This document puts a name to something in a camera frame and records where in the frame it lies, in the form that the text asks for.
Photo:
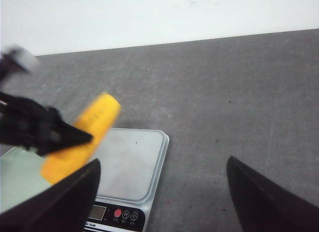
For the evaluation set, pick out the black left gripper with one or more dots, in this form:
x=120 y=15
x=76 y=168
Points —
x=24 y=122

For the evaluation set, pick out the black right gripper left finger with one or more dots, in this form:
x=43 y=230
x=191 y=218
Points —
x=64 y=207

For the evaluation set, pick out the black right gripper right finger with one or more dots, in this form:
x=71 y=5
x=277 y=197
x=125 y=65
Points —
x=263 y=206

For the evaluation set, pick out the yellow corn cob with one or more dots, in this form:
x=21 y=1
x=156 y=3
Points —
x=96 y=119

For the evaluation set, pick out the pale green plate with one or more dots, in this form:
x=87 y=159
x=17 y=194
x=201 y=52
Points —
x=20 y=177

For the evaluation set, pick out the silver digital kitchen scale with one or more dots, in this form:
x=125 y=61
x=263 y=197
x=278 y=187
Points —
x=131 y=163

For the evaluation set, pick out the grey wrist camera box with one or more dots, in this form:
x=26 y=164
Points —
x=19 y=57

